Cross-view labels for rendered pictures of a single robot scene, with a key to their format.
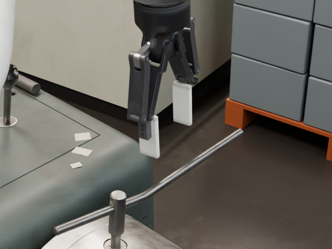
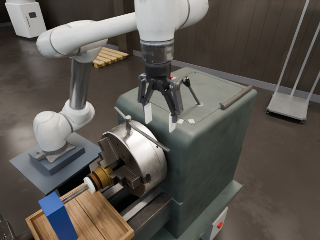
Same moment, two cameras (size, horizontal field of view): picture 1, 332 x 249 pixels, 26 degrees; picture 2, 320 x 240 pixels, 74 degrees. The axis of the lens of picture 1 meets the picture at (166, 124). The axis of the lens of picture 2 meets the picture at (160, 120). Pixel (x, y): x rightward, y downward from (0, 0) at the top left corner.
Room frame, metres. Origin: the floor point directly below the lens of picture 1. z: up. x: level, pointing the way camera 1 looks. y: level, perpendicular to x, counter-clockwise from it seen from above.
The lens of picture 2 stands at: (0.92, -0.58, 1.77)
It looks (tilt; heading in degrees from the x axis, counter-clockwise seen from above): 35 degrees down; 92
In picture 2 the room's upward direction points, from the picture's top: straight up
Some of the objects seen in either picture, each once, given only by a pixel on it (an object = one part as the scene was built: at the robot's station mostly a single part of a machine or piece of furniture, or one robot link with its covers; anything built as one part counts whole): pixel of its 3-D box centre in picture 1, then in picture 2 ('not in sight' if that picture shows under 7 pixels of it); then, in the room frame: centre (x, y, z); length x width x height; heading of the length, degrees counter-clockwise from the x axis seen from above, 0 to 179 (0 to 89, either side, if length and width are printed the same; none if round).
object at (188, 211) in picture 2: not in sight; (179, 193); (1.02, 0.39, 0.43); 0.60 x 0.48 x 0.86; 47
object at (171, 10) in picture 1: (162, 27); (158, 75); (0.89, 0.00, 1.51); 0.08 x 0.07 x 0.09; 149
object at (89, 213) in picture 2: not in sight; (79, 227); (0.56, -0.12, 0.89); 0.36 x 0.30 x 0.04; 137
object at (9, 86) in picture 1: (7, 78); (185, 82); (0.99, 0.25, 1.38); 0.04 x 0.03 x 0.05; 47
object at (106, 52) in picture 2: not in sight; (96, 55); (-0.84, 4.51, 0.06); 1.37 x 0.91 x 0.12; 146
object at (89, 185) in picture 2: not in sight; (75, 194); (0.58, -0.10, 1.08); 0.13 x 0.07 x 0.07; 47
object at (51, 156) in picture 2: not in sight; (52, 148); (0.18, 0.40, 0.83); 0.22 x 0.18 x 0.06; 56
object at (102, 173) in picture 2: not in sight; (101, 177); (0.66, -0.02, 1.08); 0.09 x 0.09 x 0.09; 47
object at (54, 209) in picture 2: not in sight; (59, 220); (0.52, -0.16, 1.00); 0.08 x 0.06 x 0.23; 137
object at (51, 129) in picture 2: not in sight; (50, 128); (0.20, 0.43, 0.97); 0.18 x 0.16 x 0.22; 57
